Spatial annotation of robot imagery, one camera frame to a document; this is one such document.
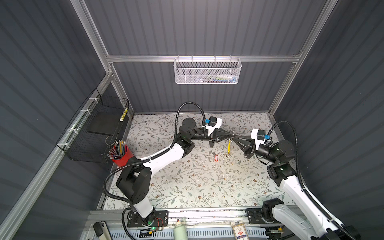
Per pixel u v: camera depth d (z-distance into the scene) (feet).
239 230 2.28
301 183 1.65
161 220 2.37
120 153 2.83
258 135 1.78
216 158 3.13
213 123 1.83
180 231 2.13
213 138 1.98
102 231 2.19
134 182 1.48
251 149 1.95
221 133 2.03
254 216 2.41
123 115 2.67
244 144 2.03
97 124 2.42
